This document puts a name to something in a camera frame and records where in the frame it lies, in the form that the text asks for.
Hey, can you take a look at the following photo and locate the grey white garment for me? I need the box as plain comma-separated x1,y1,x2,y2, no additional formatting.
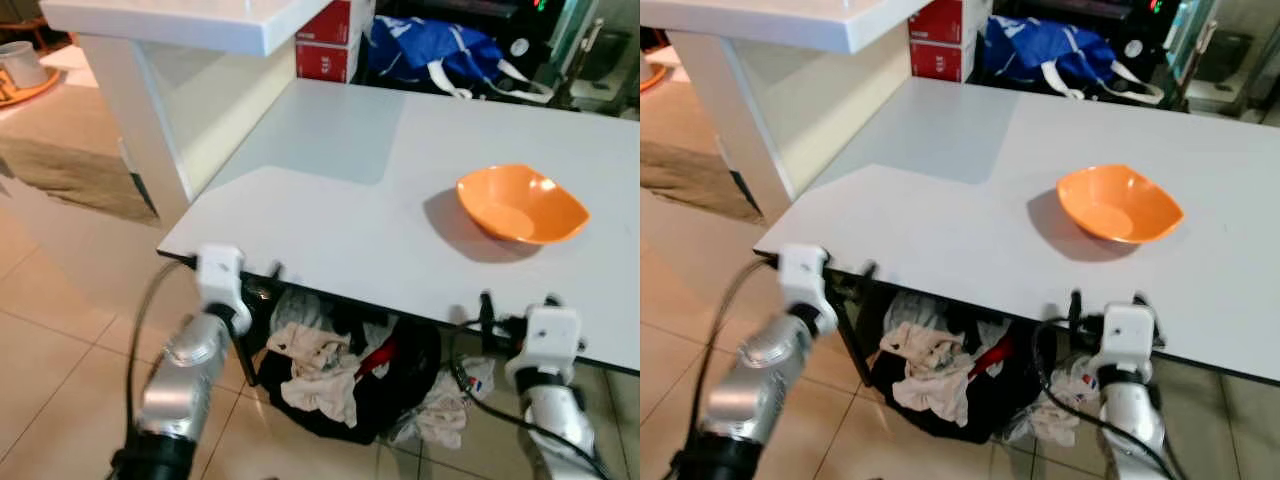
270,290,336,331
885,292,946,336

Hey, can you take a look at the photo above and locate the red garment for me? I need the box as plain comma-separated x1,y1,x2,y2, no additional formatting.
355,338,399,379
965,335,1016,376

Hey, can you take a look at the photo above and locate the orange plastic bowl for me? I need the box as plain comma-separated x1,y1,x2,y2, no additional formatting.
456,163,591,246
1056,164,1186,245

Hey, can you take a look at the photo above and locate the white crumpled cloth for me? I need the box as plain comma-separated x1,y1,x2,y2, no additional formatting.
390,355,498,451
1005,360,1101,448

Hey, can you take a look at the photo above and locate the beige crumpled garment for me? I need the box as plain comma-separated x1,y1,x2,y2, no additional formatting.
265,320,363,429
880,320,976,429

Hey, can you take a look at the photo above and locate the black laundry basket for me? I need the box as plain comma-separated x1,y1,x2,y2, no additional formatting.
255,290,443,446
865,290,1041,446

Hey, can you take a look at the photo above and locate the dark grey chair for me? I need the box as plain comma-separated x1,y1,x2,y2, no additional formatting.
565,18,641,119
1170,18,1280,126

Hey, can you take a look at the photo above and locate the white raised counter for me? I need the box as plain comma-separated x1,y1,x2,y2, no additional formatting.
40,0,336,229
640,0,936,226

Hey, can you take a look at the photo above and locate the black appliance with lights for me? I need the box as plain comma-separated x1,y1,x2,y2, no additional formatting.
1100,0,1181,76
490,0,566,76

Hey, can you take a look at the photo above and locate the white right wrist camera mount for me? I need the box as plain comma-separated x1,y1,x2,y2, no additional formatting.
520,306,582,372
1100,304,1157,371

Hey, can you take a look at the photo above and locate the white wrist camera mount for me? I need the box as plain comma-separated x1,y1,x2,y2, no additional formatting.
520,306,582,372
196,244,247,311
1100,304,1157,371
778,244,830,310

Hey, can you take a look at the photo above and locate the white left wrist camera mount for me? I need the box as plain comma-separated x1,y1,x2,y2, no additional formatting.
196,244,247,311
778,244,830,310

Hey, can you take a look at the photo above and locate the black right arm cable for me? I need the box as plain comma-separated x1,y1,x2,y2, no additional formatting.
445,320,613,480
1032,318,1181,480

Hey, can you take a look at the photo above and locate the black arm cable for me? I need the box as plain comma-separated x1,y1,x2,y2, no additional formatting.
682,258,776,471
445,320,613,480
122,258,201,471
1032,318,1181,480

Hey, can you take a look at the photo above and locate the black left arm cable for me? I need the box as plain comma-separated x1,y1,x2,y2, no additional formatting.
682,258,776,471
122,258,201,471

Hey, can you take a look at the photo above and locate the blue bag with white straps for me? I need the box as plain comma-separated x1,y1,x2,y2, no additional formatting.
980,14,1166,105
366,14,556,105

